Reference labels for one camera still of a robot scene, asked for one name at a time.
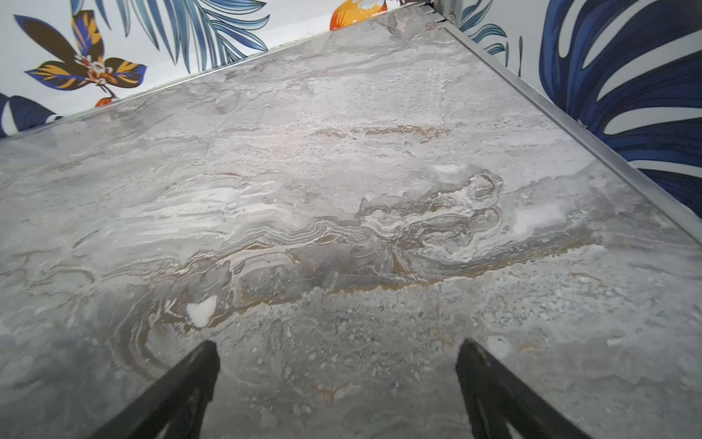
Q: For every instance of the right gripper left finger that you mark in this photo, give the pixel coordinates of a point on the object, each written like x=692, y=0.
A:
x=175, y=405

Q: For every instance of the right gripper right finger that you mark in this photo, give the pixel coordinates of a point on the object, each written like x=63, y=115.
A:
x=498, y=403

